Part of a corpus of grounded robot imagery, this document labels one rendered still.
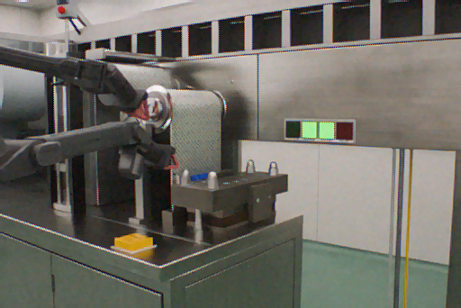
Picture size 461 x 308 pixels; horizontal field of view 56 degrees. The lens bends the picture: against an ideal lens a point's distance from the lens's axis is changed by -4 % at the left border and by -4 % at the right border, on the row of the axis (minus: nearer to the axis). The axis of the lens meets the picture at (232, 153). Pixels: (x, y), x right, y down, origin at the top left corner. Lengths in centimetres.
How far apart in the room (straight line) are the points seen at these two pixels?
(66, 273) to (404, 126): 107
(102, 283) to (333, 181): 301
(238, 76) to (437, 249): 263
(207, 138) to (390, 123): 58
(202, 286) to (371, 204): 289
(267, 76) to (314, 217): 276
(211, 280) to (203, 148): 48
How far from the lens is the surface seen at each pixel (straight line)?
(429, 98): 132
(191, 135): 143
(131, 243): 114
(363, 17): 149
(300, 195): 420
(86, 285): 135
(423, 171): 375
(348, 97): 140
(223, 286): 124
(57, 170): 165
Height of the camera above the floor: 125
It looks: 6 degrees down
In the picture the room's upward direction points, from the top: straight up
